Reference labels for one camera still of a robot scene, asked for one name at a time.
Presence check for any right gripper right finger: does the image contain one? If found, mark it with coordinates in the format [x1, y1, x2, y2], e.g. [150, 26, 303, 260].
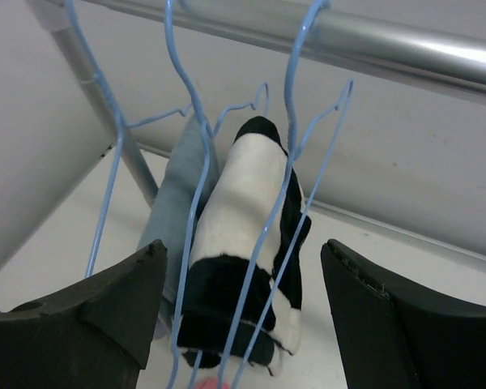
[321, 239, 486, 388]

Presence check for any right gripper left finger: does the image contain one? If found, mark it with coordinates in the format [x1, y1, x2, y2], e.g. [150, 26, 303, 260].
[0, 240, 167, 388]

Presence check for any pink t shirt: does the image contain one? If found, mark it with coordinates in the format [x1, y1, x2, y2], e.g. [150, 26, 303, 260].
[193, 377, 231, 389]

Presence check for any blue wire hanger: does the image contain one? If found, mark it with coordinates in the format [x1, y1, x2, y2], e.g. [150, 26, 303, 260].
[143, 1, 270, 388]
[216, 1, 353, 388]
[63, 1, 192, 277]

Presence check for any black and white garment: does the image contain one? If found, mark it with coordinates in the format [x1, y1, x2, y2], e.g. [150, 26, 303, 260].
[177, 116, 312, 376]

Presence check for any light blue denim garment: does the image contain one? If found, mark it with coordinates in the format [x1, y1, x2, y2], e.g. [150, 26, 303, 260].
[136, 111, 222, 305]

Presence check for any white clothes rack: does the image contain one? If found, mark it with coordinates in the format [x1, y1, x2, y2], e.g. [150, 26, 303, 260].
[23, 0, 486, 207]

